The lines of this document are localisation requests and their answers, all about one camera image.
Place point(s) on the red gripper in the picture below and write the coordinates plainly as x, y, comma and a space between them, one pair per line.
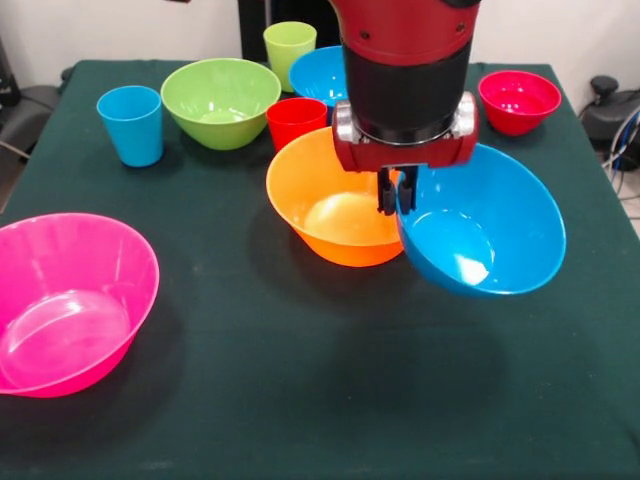
405, 156

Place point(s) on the orange bowl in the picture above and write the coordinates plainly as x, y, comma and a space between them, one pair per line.
310, 200

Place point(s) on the blue bowl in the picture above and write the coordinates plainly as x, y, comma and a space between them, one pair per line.
317, 75
490, 220

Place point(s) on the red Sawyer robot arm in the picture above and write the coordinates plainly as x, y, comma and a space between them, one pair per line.
405, 75

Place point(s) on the red cup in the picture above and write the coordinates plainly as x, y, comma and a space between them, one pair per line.
290, 122

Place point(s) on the small pink-red bowl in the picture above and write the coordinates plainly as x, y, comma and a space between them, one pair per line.
520, 107

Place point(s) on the green cup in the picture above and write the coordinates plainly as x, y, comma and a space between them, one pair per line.
287, 47

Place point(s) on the green bowl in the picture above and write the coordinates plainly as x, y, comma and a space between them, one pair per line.
220, 110

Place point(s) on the dark green tablecloth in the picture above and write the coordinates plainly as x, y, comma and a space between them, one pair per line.
250, 350

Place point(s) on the blue cup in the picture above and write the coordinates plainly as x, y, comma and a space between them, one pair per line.
132, 135

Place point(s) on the large pink bowl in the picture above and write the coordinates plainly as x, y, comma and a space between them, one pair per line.
75, 310

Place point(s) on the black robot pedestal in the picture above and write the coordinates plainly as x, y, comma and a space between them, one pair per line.
255, 25

